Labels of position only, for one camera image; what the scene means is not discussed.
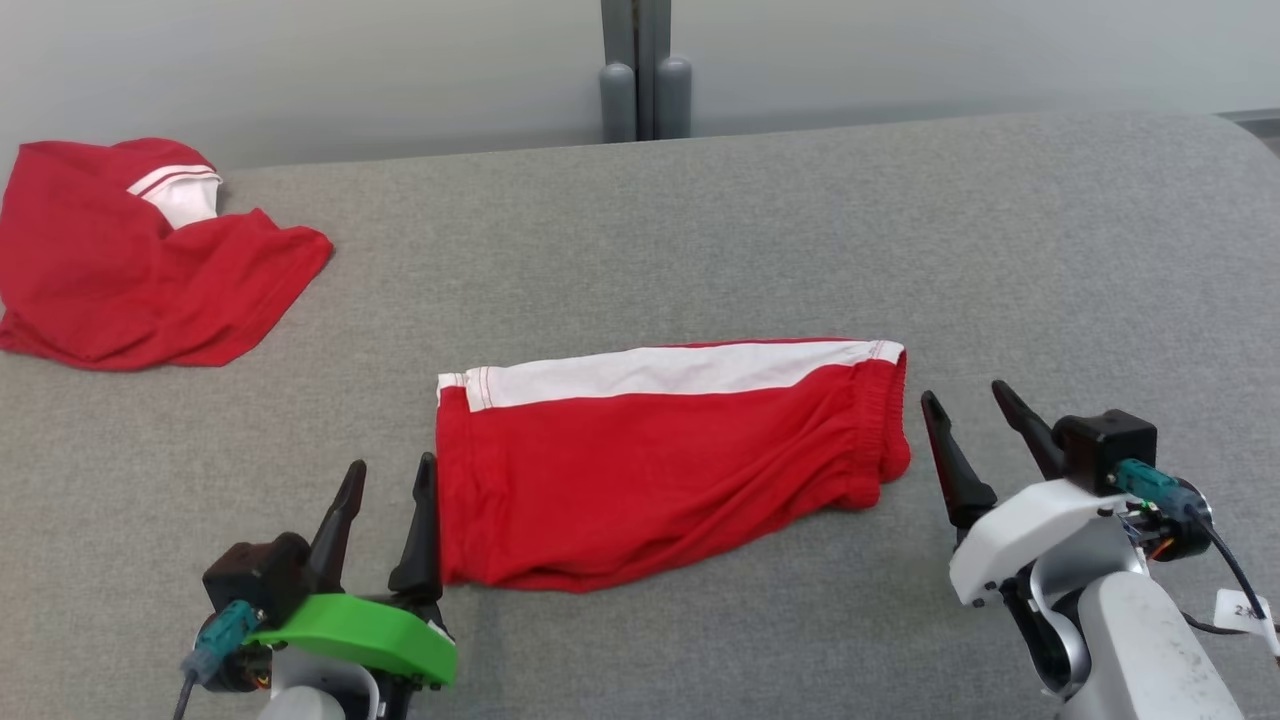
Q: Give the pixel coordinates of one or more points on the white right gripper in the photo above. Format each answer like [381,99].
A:
[1030,530]

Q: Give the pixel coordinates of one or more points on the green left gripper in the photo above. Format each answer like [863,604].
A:
[370,635]

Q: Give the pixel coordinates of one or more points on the red shorts with white stripe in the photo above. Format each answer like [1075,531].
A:
[650,480]

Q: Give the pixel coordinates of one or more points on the red basketball jersey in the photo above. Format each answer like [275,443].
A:
[120,280]

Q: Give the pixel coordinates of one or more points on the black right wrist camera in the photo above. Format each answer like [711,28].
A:
[1105,450]

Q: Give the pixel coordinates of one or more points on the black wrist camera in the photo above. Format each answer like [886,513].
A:
[255,575]
[1105,450]

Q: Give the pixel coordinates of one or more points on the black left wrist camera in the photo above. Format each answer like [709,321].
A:
[255,575]

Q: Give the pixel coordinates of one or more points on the grey partition bottom rail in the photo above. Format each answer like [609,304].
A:
[1255,117]

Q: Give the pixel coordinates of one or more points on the grey partition post with feet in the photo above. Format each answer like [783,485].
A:
[645,60]

